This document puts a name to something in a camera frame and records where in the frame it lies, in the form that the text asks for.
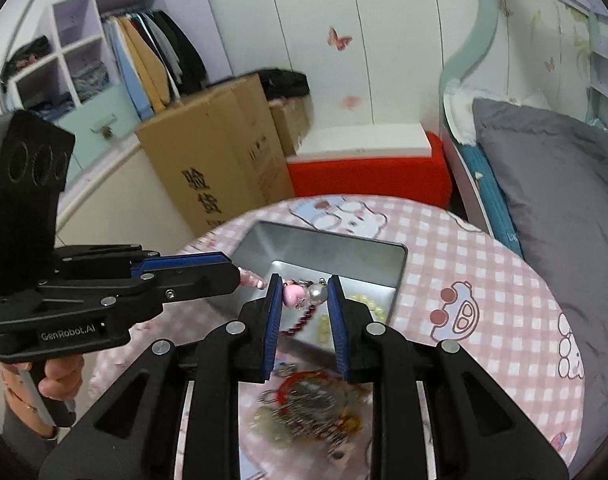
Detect white board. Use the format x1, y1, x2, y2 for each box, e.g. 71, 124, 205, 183
285, 122, 434, 158

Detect grey blanket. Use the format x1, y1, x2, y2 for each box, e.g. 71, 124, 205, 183
471, 97, 608, 480

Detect grey metal tin box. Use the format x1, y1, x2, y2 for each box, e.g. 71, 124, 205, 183
223, 220, 409, 361

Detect row of hanging clothes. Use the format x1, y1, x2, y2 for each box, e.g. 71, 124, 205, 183
101, 7, 207, 121

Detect pink checked cartoon tablecloth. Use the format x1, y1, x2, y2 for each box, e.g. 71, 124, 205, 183
89, 195, 585, 480

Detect pink charm pearl keychain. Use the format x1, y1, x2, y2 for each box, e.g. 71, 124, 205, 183
282, 276, 331, 311

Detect dark folded clothes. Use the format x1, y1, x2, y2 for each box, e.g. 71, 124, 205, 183
1, 35, 52, 86

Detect pile of mixed jewelry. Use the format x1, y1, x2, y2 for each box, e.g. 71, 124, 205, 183
251, 360, 372, 461

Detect red ottoman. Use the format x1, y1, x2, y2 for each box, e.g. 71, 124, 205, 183
286, 132, 454, 208

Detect teal white bed frame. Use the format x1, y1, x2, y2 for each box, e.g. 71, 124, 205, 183
436, 0, 608, 261

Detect pale yellow bead bracelet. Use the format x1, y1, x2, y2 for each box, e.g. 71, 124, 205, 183
316, 292, 387, 348

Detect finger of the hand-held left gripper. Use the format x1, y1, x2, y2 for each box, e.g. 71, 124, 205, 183
129, 252, 233, 278
101, 262, 241, 311

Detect large brown cardboard box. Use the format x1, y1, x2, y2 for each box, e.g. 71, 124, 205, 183
135, 72, 296, 238

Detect person's left forearm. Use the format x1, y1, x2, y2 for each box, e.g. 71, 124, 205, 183
0, 400, 60, 466

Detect folded blue clothes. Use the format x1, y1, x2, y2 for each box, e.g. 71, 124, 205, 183
71, 62, 110, 103

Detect white quilted pad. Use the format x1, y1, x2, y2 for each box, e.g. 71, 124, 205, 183
441, 80, 550, 146

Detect teal drawer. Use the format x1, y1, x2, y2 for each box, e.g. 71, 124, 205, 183
59, 82, 142, 171

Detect red bead bracelet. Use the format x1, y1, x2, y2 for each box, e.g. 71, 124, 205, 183
283, 304, 319, 337

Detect person's left hand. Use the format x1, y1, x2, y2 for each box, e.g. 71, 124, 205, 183
1, 356, 86, 438

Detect black bag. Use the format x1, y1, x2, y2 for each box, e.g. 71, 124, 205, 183
258, 67, 310, 102

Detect lavender wall shelf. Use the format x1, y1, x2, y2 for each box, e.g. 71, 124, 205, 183
584, 0, 608, 131

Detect lavender open wardrobe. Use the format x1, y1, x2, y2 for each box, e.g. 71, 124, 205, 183
0, 0, 230, 186

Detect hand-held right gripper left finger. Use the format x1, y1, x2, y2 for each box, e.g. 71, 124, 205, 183
39, 274, 285, 480

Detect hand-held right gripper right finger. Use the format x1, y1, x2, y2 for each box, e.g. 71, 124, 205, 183
326, 274, 570, 480

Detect small brown cardboard box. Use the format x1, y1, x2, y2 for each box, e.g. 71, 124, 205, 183
269, 96, 312, 158

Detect teal bed mat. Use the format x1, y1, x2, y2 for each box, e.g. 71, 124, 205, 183
459, 142, 525, 260

